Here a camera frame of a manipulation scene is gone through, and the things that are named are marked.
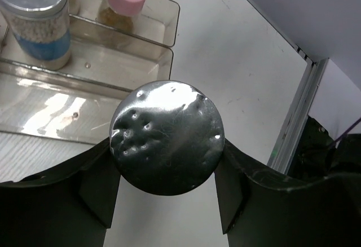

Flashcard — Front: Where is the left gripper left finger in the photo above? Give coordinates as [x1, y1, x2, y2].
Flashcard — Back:
[1, 138, 121, 246]

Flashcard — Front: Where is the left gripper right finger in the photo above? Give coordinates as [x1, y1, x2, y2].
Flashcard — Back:
[215, 142, 360, 246]

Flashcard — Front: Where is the silver lid pearl jar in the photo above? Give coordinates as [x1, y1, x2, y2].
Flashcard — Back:
[109, 80, 225, 196]
[1, 0, 71, 70]

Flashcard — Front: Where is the pink cap spice bottle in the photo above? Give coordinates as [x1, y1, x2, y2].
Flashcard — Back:
[96, 0, 146, 33]

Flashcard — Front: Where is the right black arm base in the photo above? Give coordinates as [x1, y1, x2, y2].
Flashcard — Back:
[287, 118, 360, 181]

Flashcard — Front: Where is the clear acrylic organizer tray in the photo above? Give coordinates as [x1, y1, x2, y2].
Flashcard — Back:
[1, 0, 180, 144]

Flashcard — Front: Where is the aluminium front frame rail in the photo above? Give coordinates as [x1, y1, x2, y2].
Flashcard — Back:
[267, 45, 328, 174]

